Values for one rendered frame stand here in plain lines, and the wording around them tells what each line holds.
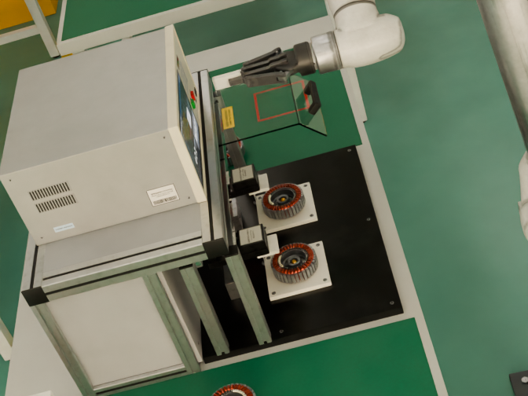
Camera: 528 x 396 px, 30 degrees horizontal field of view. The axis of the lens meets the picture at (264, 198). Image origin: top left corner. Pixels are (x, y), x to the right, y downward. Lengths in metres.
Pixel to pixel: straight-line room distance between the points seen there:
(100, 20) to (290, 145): 1.28
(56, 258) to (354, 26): 0.83
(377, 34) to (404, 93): 2.02
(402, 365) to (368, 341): 0.11
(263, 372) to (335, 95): 1.05
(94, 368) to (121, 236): 0.34
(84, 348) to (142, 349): 0.13
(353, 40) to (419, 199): 1.53
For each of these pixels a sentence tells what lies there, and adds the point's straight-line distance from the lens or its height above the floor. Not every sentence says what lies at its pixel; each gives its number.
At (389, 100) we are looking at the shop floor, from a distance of 4.23.
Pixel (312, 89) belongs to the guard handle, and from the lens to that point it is 2.46.
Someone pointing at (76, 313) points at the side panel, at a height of 1.01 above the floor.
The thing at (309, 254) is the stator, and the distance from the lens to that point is 2.36.
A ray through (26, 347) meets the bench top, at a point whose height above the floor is 0.75.
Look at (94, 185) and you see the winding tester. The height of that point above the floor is 1.23.
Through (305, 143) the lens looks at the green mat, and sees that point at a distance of 2.82.
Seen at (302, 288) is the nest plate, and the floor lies 0.78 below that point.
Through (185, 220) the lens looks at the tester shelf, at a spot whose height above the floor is 1.11.
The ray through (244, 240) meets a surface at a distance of 2.30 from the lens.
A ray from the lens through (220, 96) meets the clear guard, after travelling 2.54.
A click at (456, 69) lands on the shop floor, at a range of 4.33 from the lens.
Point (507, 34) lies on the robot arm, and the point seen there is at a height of 1.42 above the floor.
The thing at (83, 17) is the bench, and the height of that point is 0.75.
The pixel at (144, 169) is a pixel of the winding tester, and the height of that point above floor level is 1.24.
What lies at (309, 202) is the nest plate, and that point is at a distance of 2.56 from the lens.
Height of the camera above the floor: 2.39
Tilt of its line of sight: 38 degrees down
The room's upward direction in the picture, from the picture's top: 19 degrees counter-clockwise
